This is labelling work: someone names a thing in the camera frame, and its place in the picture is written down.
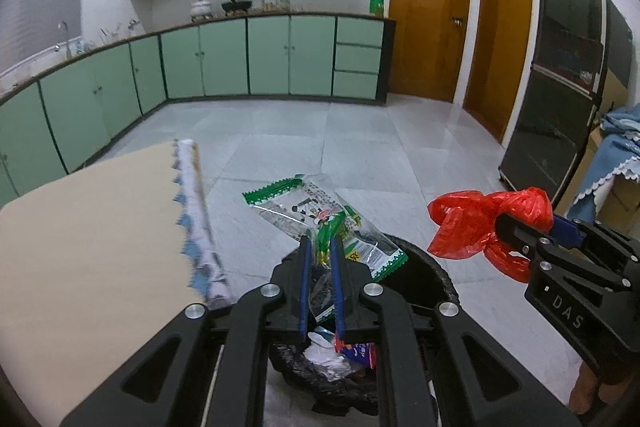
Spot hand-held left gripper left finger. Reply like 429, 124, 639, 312
60, 234, 313, 427

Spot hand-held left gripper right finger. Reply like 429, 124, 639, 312
329, 234, 583, 427

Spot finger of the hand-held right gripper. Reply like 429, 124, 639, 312
495, 212, 542, 259
552, 214, 589, 248

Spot red plastic bag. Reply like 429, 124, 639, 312
426, 188, 555, 284

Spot purple clear wrapper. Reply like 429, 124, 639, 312
334, 341, 377, 370

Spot white packet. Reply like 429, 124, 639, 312
302, 332, 353, 380

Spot clear green snack wrapper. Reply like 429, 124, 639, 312
242, 173, 409, 323

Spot black lined waste bin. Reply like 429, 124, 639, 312
267, 232, 458, 418

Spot person's right hand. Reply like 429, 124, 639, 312
569, 364, 609, 414

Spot blue cloth with white trim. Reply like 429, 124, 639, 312
570, 104, 640, 208

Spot black glass cabinet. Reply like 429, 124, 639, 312
499, 0, 633, 208

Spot floral blue-trimmed tablecloth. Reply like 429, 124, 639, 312
172, 137, 236, 310

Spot table with beige cloth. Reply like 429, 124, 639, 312
0, 142, 201, 427

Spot closed wooden door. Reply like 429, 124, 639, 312
387, 0, 472, 104

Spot green kitchen base cabinets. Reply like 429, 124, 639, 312
0, 13, 397, 210

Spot wooden door in frame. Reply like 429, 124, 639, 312
462, 0, 535, 145

